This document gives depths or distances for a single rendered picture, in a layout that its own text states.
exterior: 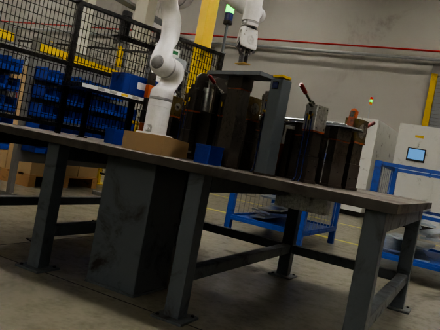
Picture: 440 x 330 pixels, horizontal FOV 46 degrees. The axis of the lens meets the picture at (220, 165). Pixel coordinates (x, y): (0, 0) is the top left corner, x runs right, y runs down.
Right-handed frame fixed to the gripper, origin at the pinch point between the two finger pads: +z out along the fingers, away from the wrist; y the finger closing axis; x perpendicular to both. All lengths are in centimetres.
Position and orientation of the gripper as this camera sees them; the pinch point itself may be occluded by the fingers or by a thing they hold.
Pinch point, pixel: (243, 59)
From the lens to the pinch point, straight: 258.3
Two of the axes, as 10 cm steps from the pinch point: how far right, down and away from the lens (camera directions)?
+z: -1.9, 9.8, 0.3
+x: -6.2, -1.4, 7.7
